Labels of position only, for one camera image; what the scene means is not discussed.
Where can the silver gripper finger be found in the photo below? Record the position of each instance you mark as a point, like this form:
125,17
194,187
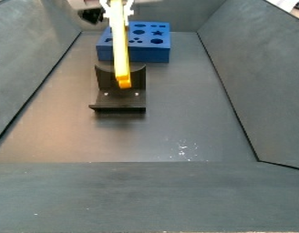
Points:
128,10
105,8

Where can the yellow double-square block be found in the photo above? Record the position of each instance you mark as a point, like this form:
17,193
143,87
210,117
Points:
120,44

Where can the blue shape-sorting board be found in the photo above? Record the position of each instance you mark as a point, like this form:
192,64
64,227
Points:
148,42

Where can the black curved stand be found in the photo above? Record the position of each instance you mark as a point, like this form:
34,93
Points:
115,99

